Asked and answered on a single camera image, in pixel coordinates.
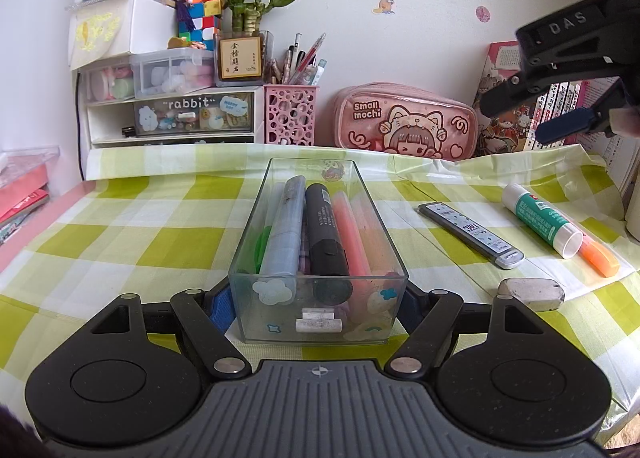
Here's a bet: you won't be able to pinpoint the rubik cube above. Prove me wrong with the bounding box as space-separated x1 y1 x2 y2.
177 0 222 51

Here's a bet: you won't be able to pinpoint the grey white eraser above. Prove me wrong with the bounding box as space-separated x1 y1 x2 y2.
497 277 565 312

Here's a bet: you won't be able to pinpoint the printed paper stack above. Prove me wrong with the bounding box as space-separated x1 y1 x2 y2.
577 77 639 196

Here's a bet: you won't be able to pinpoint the black cable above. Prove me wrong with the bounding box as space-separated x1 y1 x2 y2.
72 0 126 182

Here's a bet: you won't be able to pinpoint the blue spine book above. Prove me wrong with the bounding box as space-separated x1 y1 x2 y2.
524 84 560 151

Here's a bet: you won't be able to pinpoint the black grey marker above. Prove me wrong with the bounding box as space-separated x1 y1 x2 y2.
305 183 352 305

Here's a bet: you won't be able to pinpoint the white cardboard box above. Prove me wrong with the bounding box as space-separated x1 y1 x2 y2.
68 0 177 70

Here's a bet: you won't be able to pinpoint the pink cartoon book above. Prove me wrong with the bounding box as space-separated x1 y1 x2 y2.
473 40 535 157

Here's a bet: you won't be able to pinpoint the lucky bamboo plant pot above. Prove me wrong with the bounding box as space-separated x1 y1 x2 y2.
215 0 295 87

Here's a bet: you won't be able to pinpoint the purple cartoon pen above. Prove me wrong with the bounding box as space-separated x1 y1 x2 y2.
298 226 310 275

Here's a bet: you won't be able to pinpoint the blue grey marker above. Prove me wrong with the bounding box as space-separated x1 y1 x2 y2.
253 175 306 305

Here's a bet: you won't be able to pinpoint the pink cartoon pencil case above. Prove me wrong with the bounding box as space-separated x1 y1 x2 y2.
333 82 478 161

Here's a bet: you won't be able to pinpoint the clear storage box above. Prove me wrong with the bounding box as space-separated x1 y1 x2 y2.
80 48 214 103

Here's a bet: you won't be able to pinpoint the green checkered tablecloth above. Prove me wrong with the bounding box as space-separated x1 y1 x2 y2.
1 144 639 429

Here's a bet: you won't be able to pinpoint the white drawer organizer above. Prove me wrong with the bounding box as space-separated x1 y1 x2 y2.
86 87 266 148

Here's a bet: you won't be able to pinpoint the orange cap highlighter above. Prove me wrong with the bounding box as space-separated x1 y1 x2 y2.
579 235 620 277

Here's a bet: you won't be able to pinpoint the pens in holder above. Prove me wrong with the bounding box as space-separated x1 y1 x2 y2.
267 34 328 87

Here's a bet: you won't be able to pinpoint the gloved right hand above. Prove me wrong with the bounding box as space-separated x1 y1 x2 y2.
611 106 640 139

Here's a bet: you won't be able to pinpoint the clear tray with pink books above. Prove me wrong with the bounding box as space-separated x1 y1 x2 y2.
1 146 60 244

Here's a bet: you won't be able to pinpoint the green cap highlighter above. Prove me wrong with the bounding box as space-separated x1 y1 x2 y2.
254 225 272 273

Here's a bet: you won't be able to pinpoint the pink highlighter pen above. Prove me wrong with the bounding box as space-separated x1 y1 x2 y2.
332 191 388 326

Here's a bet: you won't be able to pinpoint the pencil lead refill case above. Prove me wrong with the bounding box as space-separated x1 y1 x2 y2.
418 201 525 270

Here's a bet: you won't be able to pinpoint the pink perforated pen holder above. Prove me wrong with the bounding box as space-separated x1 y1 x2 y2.
264 85 318 146

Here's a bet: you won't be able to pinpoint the white green glue stick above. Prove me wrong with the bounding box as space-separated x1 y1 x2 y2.
502 183 584 259

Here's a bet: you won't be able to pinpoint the clear plastic organizer box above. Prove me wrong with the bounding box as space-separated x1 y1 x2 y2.
229 158 408 344

